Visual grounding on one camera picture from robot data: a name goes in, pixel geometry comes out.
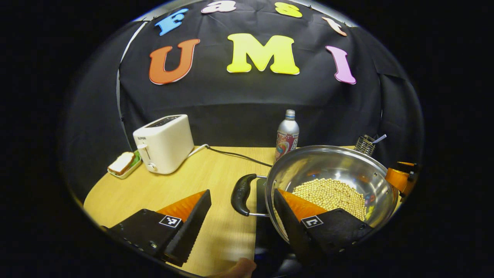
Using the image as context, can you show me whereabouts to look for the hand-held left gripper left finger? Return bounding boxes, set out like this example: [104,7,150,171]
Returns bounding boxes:
[100,189,212,268]

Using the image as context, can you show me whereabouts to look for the black backdrop cloth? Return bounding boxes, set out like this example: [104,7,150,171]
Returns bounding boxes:
[58,0,425,201]

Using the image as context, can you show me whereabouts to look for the toaster power cable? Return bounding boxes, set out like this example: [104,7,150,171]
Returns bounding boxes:
[188,144,273,168]

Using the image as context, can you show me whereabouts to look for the wire mesh holder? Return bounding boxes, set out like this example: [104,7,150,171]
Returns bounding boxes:
[354,134,377,157]

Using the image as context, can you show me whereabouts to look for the silver drink bottle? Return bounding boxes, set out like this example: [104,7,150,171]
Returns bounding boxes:
[275,109,300,162]

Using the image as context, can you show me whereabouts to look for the pile of yellow soybeans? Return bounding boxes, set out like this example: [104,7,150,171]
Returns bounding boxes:
[292,178,367,221]

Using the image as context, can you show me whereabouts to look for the white toaster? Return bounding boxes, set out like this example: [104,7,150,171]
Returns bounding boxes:
[132,114,195,175]

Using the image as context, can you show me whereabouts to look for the black induction cooktop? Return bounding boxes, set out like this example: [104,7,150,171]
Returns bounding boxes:
[254,178,309,275]

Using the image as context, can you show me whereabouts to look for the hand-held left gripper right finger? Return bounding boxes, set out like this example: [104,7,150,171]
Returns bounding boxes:
[273,188,374,267]

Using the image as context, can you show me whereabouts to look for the white rectangular tray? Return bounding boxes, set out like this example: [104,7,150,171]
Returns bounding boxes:
[107,154,142,180]

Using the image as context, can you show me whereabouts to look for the stainless steel pot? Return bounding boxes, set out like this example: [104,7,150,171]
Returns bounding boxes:
[231,145,400,244]

